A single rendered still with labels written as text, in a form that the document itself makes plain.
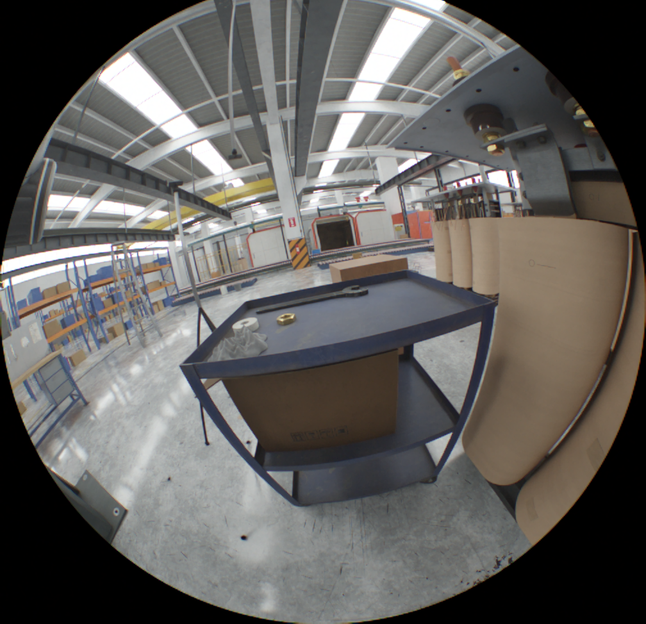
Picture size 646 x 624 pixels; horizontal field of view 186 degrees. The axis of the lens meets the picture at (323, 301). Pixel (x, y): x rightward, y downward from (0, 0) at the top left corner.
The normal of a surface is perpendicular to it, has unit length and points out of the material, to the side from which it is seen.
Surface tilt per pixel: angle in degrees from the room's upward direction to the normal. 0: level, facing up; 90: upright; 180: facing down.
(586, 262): 90
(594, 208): 90
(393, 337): 90
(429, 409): 0
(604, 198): 90
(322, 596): 0
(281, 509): 0
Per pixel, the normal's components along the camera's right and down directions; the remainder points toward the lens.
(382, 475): -0.18, -0.94
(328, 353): 0.05, 0.28
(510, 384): -0.97, 0.22
